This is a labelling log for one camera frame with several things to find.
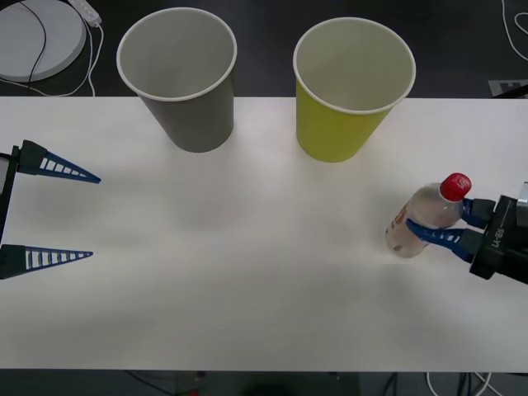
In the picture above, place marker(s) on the clear bottle with red cap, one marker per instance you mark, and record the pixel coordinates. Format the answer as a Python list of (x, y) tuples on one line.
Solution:
[(425, 210)]

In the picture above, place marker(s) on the round white disc base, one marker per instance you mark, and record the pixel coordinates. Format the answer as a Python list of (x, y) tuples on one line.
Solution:
[(24, 37)]

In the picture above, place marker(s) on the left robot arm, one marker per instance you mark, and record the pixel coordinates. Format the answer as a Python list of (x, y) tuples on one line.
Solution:
[(2, 173)]

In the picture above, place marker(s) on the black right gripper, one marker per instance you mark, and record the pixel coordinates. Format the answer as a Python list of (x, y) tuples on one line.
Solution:
[(505, 243)]

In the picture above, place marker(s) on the grey floor socket box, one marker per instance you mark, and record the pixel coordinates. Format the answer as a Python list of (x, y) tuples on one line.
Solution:
[(509, 88)]

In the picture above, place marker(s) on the white power strip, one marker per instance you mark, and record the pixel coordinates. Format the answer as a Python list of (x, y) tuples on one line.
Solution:
[(87, 10)]

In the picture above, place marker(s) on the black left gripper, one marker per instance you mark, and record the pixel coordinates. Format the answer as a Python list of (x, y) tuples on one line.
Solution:
[(7, 202)]

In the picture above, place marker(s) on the yellow-green plastic waste bin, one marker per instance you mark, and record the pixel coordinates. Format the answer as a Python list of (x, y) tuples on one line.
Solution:
[(330, 132)]

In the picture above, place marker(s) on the grey plastic waste bin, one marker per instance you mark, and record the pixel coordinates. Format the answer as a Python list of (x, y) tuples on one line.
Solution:
[(194, 123)]

